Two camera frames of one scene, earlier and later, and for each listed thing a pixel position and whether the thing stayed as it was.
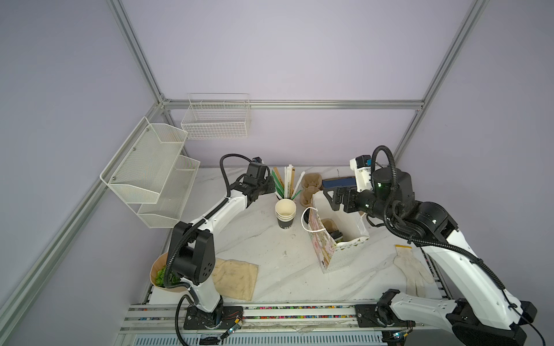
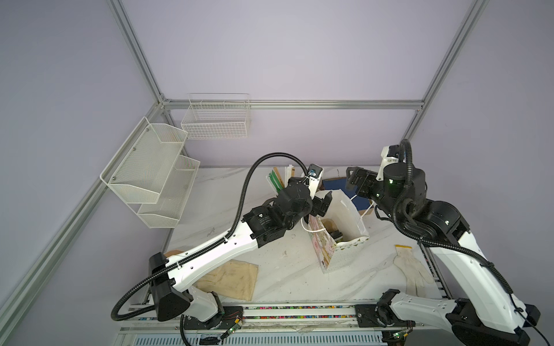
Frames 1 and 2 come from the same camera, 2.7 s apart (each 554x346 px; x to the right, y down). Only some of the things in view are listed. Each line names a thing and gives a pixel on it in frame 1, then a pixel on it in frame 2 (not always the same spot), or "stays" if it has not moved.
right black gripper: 348,194 -> 366,179
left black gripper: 270,188 -> 319,206
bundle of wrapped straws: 286,188 stays
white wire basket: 218,116 stays
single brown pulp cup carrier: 330,224 stays
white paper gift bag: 333,233 stays
